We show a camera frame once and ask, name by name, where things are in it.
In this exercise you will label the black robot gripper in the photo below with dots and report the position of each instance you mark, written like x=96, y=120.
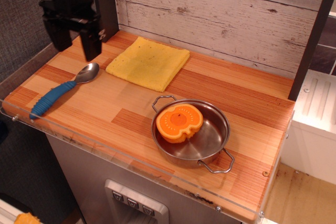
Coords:
x=60, y=16

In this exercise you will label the blue handled metal spoon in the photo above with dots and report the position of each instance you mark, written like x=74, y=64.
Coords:
x=87, y=74

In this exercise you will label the yellow folded cloth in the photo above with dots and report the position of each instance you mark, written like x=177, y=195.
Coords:
x=148, y=64

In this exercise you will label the orange toy fruit half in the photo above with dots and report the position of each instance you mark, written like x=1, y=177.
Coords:
x=179, y=122

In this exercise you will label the stainless steel pot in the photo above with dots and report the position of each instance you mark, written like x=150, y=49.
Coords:
x=204, y=146

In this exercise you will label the silver dispenser button panel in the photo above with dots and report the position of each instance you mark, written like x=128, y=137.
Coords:
x=130, y=206

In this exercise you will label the yellow object at bottom left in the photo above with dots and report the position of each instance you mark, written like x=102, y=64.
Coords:
x=26, y=218

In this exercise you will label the white toy sink unit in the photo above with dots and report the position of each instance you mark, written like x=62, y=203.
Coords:
x=310, y=141

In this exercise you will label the dark left shelf post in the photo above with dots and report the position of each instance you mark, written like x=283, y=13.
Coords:
x=108, y=12

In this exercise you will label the dark shelf post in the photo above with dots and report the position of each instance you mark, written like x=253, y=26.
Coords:
x=313, y=40
x=108, y=12

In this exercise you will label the dark right shelf post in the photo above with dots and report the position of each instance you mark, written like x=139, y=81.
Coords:
x=313, y=40

